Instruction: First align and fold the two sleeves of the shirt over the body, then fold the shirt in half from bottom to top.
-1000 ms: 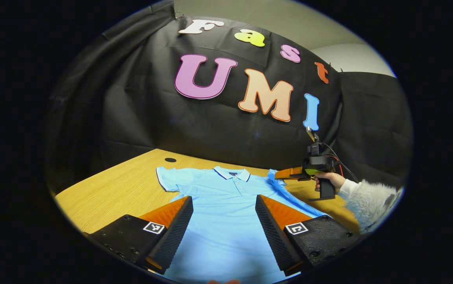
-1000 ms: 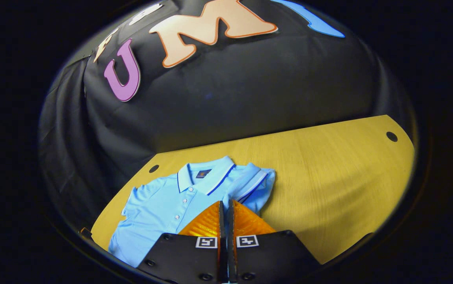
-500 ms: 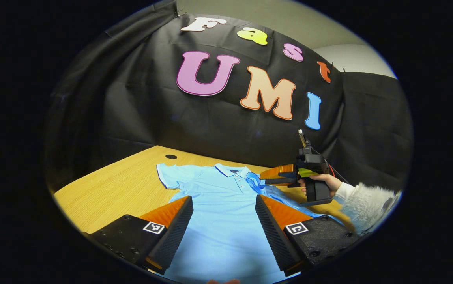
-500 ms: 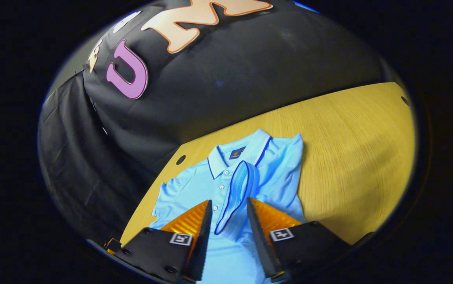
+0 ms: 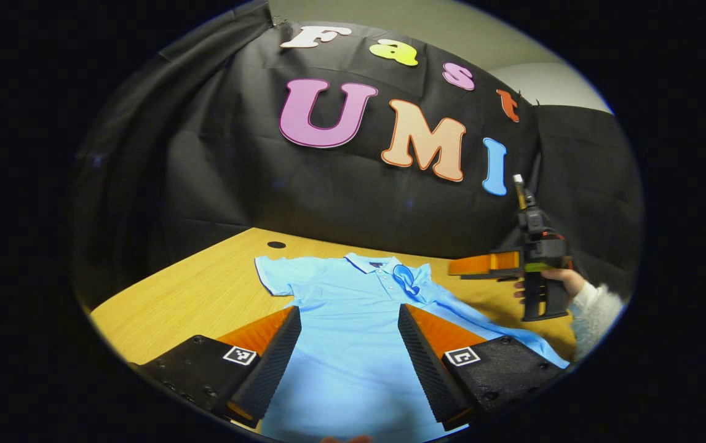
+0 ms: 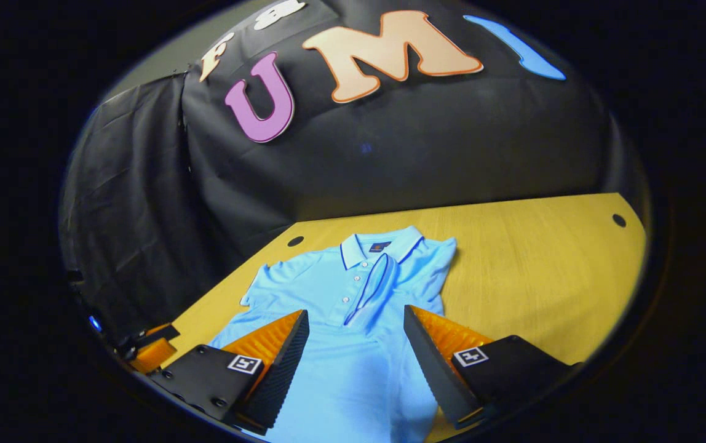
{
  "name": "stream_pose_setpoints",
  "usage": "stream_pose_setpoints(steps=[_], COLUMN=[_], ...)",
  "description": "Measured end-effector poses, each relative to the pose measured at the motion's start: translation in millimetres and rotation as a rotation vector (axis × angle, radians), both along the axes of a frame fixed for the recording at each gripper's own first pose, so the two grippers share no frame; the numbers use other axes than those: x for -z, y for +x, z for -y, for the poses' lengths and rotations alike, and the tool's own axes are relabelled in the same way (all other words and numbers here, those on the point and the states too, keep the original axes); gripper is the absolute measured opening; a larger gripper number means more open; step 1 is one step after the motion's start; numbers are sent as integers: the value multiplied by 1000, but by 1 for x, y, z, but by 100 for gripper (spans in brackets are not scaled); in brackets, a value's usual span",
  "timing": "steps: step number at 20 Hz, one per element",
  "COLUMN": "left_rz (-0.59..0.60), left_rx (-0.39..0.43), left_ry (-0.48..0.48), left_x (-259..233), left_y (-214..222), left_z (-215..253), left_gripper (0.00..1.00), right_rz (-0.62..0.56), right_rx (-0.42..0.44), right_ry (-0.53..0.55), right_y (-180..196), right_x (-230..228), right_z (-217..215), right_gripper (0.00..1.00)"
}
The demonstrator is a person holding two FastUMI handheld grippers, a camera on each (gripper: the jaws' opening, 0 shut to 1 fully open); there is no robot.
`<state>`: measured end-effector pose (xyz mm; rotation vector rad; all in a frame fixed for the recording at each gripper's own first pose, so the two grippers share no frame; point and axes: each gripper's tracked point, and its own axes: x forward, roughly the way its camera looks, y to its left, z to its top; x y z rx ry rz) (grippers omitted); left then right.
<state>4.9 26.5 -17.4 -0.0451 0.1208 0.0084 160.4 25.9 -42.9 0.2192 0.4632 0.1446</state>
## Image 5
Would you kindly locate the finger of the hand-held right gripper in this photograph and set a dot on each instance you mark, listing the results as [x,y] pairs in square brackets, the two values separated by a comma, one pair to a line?
[482,264]

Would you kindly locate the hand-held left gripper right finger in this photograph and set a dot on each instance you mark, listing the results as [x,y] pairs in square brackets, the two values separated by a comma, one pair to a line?
[420,357]

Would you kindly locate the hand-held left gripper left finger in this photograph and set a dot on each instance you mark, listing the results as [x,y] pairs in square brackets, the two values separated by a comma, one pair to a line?
[279,354]

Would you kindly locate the light blue polo T-shirt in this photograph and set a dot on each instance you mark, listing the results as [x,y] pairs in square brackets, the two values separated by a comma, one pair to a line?
[353,332]

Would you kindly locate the black backdrop cloth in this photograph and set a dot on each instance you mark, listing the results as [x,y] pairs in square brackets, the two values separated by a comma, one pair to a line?
[205,172]

